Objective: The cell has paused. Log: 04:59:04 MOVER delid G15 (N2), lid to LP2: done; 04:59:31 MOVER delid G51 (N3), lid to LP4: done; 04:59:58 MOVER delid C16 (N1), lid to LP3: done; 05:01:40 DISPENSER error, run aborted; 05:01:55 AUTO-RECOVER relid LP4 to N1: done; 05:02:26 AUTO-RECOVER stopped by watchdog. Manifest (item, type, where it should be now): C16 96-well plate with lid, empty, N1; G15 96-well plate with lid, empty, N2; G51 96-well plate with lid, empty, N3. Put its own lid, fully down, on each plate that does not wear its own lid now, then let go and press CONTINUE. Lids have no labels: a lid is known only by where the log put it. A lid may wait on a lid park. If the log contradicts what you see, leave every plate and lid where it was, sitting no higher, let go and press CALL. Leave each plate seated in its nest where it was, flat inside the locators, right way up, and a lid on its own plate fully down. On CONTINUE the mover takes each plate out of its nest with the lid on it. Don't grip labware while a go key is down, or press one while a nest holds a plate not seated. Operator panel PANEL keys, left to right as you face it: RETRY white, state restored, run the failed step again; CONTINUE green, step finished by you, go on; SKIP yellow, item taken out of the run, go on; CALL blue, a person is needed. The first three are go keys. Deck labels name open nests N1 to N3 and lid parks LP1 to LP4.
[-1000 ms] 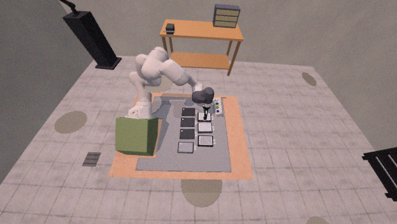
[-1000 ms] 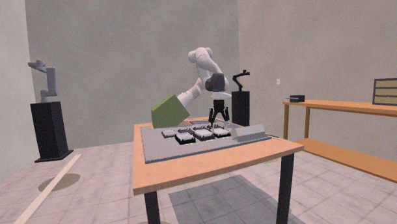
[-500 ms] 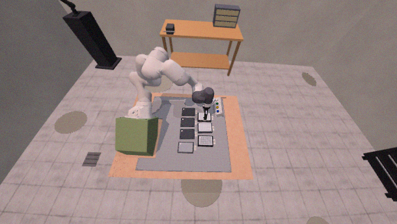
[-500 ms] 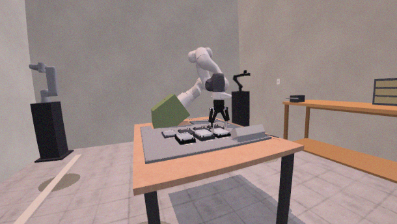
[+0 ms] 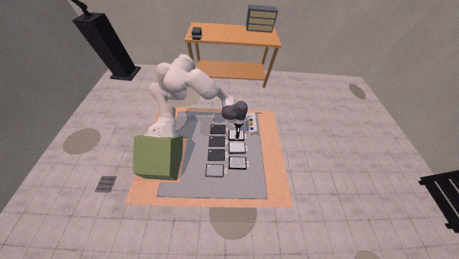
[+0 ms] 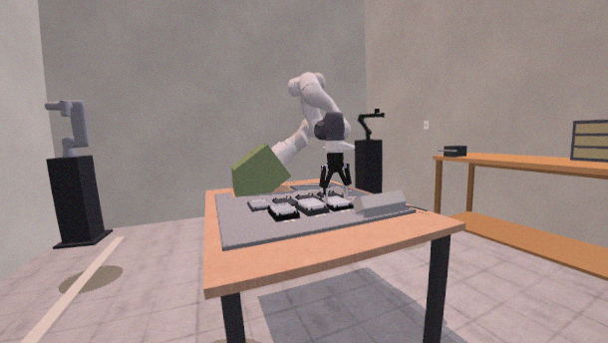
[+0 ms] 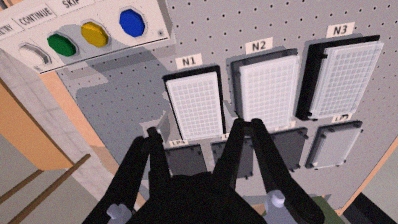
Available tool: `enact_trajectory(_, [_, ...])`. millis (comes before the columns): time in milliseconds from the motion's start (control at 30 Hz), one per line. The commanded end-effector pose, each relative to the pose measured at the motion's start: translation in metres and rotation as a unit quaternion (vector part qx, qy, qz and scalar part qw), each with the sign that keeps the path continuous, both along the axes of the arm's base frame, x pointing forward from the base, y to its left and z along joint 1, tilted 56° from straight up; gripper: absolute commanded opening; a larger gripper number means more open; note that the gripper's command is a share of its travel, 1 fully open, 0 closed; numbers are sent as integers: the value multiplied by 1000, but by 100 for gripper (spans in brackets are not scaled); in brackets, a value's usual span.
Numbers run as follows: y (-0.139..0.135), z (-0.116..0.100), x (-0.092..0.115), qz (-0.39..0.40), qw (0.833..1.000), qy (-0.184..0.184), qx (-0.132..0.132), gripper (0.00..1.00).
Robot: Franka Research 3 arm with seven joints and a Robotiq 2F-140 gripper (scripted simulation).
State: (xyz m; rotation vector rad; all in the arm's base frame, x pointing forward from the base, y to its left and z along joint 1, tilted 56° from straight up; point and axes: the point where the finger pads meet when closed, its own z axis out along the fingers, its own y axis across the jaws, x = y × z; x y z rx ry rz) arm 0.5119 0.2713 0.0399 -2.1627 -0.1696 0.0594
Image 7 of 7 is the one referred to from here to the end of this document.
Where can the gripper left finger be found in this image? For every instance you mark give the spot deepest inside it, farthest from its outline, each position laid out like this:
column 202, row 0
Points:
column 117, row 204

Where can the grey control panel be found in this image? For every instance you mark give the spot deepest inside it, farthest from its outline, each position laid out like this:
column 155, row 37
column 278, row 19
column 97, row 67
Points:
column 47, row 35

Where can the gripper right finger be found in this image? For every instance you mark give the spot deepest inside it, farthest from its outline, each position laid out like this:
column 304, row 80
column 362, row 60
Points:
column 286, row 202

